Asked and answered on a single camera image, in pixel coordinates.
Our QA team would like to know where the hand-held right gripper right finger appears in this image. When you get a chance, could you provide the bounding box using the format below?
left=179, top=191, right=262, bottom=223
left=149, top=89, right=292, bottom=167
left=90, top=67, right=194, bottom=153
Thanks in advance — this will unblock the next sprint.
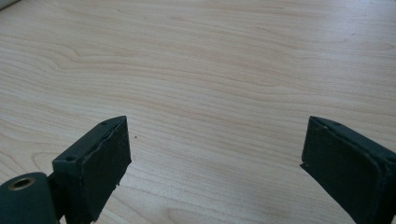
left=300, top=116, right=396, bottom=224

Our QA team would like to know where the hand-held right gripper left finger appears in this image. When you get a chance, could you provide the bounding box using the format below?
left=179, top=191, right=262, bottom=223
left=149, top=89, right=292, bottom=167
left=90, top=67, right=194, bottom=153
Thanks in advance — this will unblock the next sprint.
left=51, top=115, right=133, bottom=224

